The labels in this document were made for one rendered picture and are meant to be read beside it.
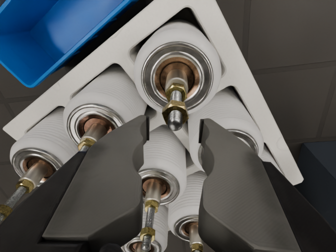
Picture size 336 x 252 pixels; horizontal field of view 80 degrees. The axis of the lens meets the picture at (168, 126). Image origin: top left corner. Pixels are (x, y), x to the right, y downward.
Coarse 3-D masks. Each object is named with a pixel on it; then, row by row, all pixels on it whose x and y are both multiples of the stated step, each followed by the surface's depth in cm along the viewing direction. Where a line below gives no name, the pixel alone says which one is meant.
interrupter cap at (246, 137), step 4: (228, 128) 24; (232, 128) 24; (232, 132) 24; (236, 132) 24; (240, 132) 24; (244, 132) 24; (240, 136) 24; (244, 136) 24; (248, 136) 24; (244, 140) 25; (248, 140) 25; (252, 140) 24; (200, 144) 25; (248, 144) 25; (252, 144) 25; (256, 144) 25; (200, 148) 25; (252, 148) 25; (256, 148) 25; (200, 152) 26; (256, 152) 25; (200, 156) 26; (200, 160) 26; (200, 164) 27
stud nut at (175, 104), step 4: (172, 100) 14; (176, 100) 14; (168, 104) 14; (172, 104) 14; (176, 104) 14; (180, 104) 14; (184, 104) 14; (164, 108) 14; (168, 108) 14; (172, 108) 14; (176, 108) 14; (180, 108) 14; (184, 108) 14; (164, 112) 14; (168, 112) 14; (184, 112) 14; (164, 116) 14; (184, 116) 14; (188, 116) 15; (164, 120) 14; (184, 120) 14
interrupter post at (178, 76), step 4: (172, 72) 20; (176, 72) 20; (180, 72) 20; (184, 72) 21; (168, 76) 20; (172, 76) 19; (176, 76) 19; (180, 76) 19; (184, 76) 20; (168, 80) 19; (172, 80) 18; (176, 80) 18; (180, 80) 18; (184, 80) 18; (168, 84) 19; (184, 84) 19
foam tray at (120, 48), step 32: (160, 0) 24; (192, 0) 24; (128, 32) 26; (224, 32) 25; (96, 64) 28; (128, 64) 28; (224, 64) 27; (64, 96) 31; (256, 96) 29; (288, 160) 35
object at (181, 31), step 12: (168, 24) 26; (180, 24) 24; (192, 24) 30; (156, 36) 20; (168, 36) 19; (180, 36) 19; (192, 36) 19; (204, 36) 22; (144, 48) 20; (204, 48) 20; (144, 60) 21; (216, 60) 21; (216, 72) 21; (216, 84) 22; (144, 96) 23; (156, 108) 23
